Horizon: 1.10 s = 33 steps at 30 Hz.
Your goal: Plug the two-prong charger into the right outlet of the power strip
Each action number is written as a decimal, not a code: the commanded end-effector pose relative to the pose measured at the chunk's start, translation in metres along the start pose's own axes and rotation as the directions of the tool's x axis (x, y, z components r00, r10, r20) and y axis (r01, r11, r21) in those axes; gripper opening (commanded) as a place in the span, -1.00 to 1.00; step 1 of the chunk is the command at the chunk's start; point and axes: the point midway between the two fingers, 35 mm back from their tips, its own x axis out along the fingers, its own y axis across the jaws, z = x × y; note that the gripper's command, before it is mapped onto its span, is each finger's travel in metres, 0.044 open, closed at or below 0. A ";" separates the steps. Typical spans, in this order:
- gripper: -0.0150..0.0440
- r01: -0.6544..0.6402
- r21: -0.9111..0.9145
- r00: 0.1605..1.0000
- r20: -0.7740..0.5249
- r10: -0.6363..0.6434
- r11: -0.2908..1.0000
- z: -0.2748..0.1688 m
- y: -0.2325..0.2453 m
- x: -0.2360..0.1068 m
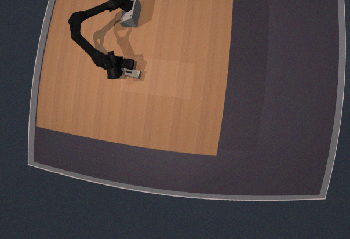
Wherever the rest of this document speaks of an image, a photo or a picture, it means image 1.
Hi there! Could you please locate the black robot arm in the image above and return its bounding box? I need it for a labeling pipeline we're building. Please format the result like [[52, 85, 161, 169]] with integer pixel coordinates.
[[68, 0, 134, 79]]

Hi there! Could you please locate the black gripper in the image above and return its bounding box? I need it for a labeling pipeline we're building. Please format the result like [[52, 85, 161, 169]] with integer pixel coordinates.
[[116, 56, 134, 70]]

